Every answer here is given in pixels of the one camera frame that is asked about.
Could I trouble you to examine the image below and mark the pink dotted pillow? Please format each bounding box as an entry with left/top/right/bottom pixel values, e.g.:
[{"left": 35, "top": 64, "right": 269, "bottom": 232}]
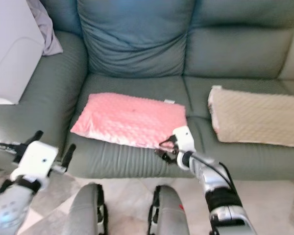
[{"left": 70, "top": 92, "right": 188, "bottom": 149}]

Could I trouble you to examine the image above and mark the beige dotted pillow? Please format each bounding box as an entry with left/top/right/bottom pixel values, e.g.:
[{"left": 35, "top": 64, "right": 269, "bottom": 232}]
[{"left": 207, "top": 86, "right": 294, "bottom": 147}]

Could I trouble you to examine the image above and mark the green leather sofa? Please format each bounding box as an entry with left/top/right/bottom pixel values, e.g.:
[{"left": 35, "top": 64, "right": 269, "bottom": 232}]
[{"left": 0, "top": 0, "right": 294, "bottom": 179}]

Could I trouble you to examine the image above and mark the silver robot right leg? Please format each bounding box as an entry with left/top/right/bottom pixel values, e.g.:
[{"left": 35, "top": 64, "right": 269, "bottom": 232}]
[{"left": 148, "top": 185, "right": 192, "bottom": 235}]

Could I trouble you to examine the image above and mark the white plastic box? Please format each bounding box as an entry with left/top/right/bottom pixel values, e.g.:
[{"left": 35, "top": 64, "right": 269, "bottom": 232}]
[{"left": 0, "top": 0, "right": 46, "bottom": 105}]

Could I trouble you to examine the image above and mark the lavender cloth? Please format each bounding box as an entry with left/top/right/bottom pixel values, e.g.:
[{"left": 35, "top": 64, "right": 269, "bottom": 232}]
[{"left": 27, "top": 0, "right": 63, "bottom": 56}]

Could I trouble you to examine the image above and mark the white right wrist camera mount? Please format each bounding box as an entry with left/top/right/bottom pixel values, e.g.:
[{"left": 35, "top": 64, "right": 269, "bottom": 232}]
[{"left": 172, "top": 125, "right": 196, "bottom": 153}]

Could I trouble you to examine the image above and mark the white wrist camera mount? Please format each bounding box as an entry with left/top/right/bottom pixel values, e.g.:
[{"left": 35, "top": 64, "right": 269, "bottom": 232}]
[
  {"left": 15, "top": 141, "right": 60, "bottom": 179},
  {"left": 172, "top": 125, "right": 196, "bottom": 153}
]

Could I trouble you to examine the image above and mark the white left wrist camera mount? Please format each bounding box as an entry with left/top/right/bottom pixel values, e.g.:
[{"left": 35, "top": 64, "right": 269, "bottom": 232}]
[{"left": 15, "top": 141, "right": 60, "bottom": 179}]

